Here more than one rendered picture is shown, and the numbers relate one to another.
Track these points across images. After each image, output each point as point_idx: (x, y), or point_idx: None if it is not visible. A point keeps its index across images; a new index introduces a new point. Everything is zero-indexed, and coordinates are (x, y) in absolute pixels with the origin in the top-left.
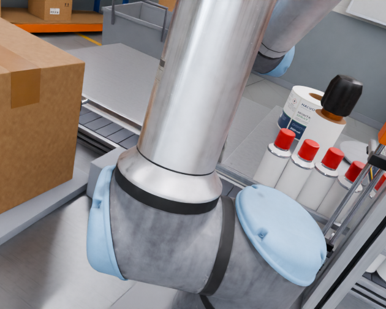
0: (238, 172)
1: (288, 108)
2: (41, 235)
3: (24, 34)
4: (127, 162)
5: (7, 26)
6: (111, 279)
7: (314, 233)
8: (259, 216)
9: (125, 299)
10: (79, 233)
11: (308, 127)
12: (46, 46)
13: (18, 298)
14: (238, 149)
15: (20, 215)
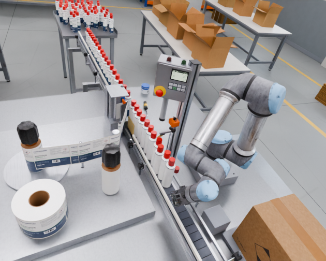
0: (178, 182)
1: (59, 218)
2: (243, 217)
3: (279, 235)
4: (254, 147)
5: (288, 247)
6: (225, 193)
7: (217, 131)
8: (230, 135)
9: (231, 176)
10: (231, 213)
11: (117, 175)
12: (268, 220)
13: (249, 200)
14: (133, 216)
15: None
